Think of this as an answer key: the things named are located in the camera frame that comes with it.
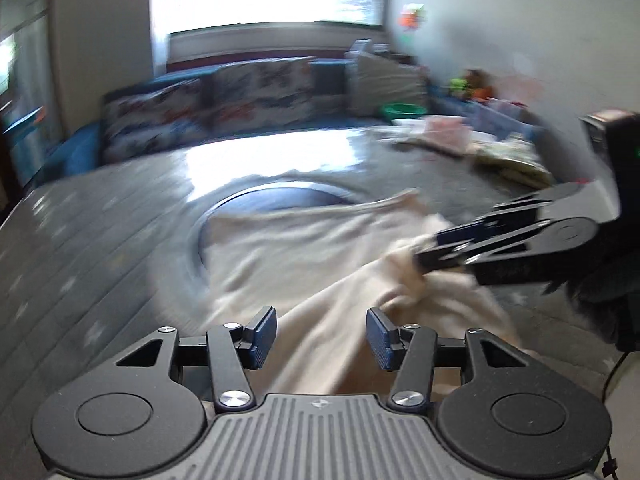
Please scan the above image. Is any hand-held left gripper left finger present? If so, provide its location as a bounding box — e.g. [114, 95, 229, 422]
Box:
[115, 306, 278, 414]

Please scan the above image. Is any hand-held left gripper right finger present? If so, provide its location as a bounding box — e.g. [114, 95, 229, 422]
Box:
[366, 308, 527, 409]

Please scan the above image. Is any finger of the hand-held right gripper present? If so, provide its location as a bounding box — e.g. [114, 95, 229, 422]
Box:
[413, 230, 551, 287]
[435, 182, 585, 248]

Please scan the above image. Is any cream garment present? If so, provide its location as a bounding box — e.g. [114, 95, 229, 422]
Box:
[197, 187, 532, 413]

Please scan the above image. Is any pile of clutter on table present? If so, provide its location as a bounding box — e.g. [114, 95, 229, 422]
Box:
[472, 132, 553, 186]

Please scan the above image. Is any pink cloth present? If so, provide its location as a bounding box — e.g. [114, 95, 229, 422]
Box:
[392, 115, 476, 157]

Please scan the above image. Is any green bowl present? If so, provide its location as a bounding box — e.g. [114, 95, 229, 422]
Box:
[380, 103, 429, 122]

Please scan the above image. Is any pile of colourful toys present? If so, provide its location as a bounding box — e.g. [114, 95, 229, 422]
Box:
[447, 69, 501, 102]

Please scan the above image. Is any grey cushion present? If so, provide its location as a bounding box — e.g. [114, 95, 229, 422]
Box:
[346, 40, 432, 118]

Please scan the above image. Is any blue sofa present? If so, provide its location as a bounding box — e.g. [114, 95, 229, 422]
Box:
[37, 57, 361, 181]

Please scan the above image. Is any printed sofa cushion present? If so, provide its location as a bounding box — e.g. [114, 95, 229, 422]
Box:
[210, 56, 316, 137]
[101, 82, 217, 163]

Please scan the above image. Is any black cable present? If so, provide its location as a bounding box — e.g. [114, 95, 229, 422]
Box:
[601, 347, 632, 480]

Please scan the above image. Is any colourful wall decoration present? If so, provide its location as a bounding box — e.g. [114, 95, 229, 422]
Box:
[397, 2, 431, 31]

